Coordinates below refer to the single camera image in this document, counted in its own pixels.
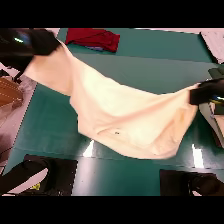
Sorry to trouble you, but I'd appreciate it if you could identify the cream shirt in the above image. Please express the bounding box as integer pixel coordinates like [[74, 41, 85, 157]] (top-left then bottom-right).
[[23, 41, 202, 161]]

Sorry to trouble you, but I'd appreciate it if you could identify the red garment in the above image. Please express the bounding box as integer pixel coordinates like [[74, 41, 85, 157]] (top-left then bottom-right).
[[64, 28, 121, 54]]

